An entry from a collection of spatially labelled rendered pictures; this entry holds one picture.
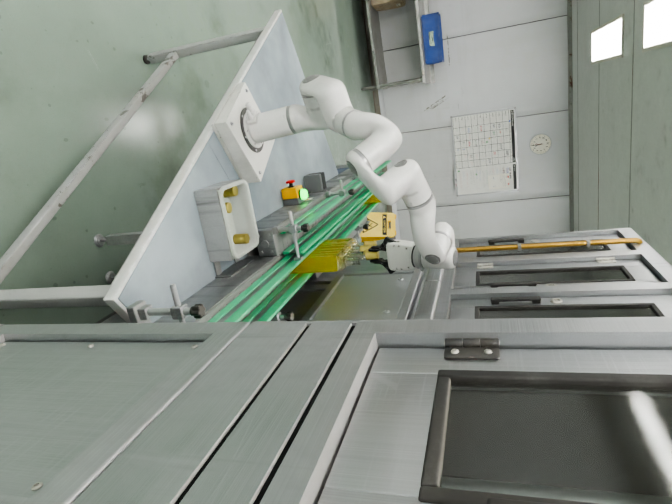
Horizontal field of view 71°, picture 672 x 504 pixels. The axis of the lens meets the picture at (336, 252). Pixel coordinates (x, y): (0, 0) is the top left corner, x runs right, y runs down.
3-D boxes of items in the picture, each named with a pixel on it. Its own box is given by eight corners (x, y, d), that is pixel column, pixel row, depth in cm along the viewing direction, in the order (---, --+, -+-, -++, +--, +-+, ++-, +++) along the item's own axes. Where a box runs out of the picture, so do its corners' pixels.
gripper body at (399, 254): (425, 266, 160) (395, 265, 166) (422, 238, 157) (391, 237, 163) (416, 274, 154) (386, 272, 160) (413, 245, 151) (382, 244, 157)
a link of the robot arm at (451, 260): (445, 240, 140) (453, 218, 145) (412, 239, 146) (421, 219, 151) (455, 274, 149) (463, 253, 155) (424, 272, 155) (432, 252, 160)
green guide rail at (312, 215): (278, 234, 160) (300, 232, 158) (278, 231, 160) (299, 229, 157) (380, 162, 319) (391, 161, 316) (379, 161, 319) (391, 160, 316)
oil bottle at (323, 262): (288, 274, 167) (345, 271, 160) (285, 259, 166) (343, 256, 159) (294, 269, 172) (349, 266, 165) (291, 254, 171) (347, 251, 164)
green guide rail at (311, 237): (282, 254, 162) (304, 253, 160) (282, 252, 162) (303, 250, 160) (381, 173, 321) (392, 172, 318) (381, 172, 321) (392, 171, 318)
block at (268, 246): (258, 258, 160) (277, 257, 158) (252, 231, 158) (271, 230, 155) (262, 254, 163) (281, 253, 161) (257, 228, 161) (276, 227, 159)
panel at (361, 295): (232, 419, 109) (375, 428, 98) (229, 408, 108) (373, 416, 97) (339, 278, 190) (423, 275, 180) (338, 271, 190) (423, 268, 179)
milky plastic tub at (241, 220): (211, 262, 144) (236, 261, 141) (194, 190, 137) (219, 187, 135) (238, 245, 160) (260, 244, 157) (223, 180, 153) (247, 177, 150)
